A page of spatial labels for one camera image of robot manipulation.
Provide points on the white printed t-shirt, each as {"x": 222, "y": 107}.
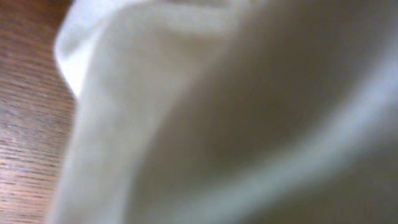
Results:
{"x": 230, "y": 112}

